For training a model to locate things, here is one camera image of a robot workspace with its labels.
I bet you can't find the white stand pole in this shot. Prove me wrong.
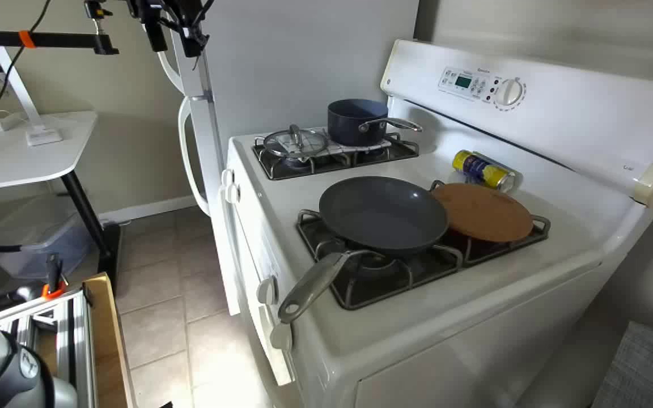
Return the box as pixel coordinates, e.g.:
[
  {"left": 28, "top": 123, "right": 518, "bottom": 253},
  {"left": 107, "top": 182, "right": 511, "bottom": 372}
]
[{"left": 0, "top": 0, "right": 41, "bottom": 123}]

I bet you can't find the dark blue saucepan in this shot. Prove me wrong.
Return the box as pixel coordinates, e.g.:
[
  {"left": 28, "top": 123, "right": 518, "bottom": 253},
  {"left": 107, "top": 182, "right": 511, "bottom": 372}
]
[{"left": 327, "top": 97, "right": 423, "bottom": 147}]

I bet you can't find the black bar with orange tape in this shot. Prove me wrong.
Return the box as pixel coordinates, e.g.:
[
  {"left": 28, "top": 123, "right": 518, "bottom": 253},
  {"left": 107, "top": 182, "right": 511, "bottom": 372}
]
[{"left": 0, "top": 28, "right": 120, "bottom": 63}]

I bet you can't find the glass pot lid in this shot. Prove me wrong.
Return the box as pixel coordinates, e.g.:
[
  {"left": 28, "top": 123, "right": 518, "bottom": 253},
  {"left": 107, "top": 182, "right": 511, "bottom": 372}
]
[{"left": 260, "top": 123, "right": 330, "bottom": 164}]

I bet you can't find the white checked dish towel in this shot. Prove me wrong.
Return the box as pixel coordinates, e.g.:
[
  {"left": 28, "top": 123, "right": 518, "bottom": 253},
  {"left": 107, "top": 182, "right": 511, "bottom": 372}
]
[{"left": 305, "top": 123, "right": 396, "bottom": 160}]

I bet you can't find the white gas stove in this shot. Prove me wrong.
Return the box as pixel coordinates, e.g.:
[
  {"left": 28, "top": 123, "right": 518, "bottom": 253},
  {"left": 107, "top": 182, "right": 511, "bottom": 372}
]
[{"left": 219, "top": 36, "right": 653, "bottom": 408}]

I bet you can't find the white refrigerator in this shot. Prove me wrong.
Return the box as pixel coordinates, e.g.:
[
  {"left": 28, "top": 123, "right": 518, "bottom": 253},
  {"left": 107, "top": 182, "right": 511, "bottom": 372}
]
[{"left": 139, "top": 0, "right": 423, "bottom": 319}]

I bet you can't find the yellow and blue can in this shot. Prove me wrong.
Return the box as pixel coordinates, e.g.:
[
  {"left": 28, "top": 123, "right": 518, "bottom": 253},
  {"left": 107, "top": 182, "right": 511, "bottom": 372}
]
[{"left": 448, "top": 147, "right": 524, "bottom": 191}]

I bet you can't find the white stove burner knob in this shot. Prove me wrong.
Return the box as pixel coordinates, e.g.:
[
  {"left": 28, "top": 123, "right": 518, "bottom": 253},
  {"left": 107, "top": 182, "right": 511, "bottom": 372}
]
[
  {"left": 268, "top": 319, "right": 294, "bottom": 352},
  {"left": 219, "top": 169, "right": 240, "bottom": 207},
  {"left": 256, "top": 275, "right": 283, "bottom": 311}
]

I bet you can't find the white table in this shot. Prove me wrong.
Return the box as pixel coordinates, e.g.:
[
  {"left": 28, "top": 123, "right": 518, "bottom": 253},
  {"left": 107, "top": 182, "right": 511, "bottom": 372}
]
[{"left": 0, "top": 112, "right": 120, "bottom": 290}]

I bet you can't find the wooden board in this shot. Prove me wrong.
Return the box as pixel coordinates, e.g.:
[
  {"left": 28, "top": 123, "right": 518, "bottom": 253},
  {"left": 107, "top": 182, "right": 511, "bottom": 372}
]
[{"left": 84, "top": 272, "right": 136, "bottom": 408}]

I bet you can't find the aluminium profile frame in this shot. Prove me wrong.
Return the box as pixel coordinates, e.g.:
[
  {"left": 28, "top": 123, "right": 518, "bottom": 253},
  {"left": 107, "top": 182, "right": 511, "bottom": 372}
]
[{"left": 0, "top": 290, "right": 98, "bottom": 408}]

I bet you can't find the white stove timer knob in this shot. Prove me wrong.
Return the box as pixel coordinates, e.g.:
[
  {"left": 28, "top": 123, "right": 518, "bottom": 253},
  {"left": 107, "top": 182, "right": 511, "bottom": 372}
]
[{"left": 494, "top": 76, "right": 528, "bottom": 109}]

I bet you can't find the black mount clamp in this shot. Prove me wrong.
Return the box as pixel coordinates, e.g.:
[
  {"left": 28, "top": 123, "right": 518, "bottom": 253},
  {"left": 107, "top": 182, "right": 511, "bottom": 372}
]
[{"left": 84, "top": 0, "right": 115, "bottom": 20}]

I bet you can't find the orange handled clamp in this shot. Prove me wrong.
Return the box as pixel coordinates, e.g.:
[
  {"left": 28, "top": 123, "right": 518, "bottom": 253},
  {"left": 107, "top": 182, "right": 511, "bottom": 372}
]
[{"left": 41, "top": 253, "right": 71, "bottom": 301}]

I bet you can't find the small white box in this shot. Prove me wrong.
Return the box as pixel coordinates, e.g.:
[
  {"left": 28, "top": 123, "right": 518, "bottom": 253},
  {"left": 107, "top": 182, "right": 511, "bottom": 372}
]
[{"left": 24, "top": 123, "right": 64, "bottom": 147}]

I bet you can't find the grey woven mat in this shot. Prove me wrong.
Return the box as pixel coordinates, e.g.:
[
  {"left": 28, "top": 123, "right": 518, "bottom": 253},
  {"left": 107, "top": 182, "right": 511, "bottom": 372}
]
[{"left": 590, "top": 319, "right": 653, "bottom": 408}]

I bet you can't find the clear plastic storage bin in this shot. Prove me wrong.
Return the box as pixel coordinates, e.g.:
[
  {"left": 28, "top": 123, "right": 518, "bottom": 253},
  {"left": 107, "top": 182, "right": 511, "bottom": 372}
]
[{"left": 0, "top": 200, "right": 95, "bottom": 281}]

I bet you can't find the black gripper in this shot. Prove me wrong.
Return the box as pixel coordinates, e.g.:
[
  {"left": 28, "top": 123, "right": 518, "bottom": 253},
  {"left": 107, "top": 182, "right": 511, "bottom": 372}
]
[{"left": 130, "top": 0, "right": 218, "bottom": 59}]

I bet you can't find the black cast iron burner grate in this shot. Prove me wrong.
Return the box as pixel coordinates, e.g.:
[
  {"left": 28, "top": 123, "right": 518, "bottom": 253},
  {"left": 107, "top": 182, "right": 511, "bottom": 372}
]
[
  {"left": 293, "top": 180, "right": 552, "bottom": 313},
  {"left": 249, "top": 123, "right": 423, "bottom": 182}
]

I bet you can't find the round brown cork trivet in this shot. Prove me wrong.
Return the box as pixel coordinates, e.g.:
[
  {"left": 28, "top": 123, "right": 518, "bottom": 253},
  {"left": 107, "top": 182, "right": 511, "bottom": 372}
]
[{"left": 429, "top": 182, "right": 537, "bottom": 245}]

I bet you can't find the dark grey frying pan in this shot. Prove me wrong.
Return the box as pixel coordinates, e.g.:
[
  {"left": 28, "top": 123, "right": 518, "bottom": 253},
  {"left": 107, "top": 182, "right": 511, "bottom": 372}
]
[{"left": 277, "top": 174, "right": 450, "bottom": 326}]

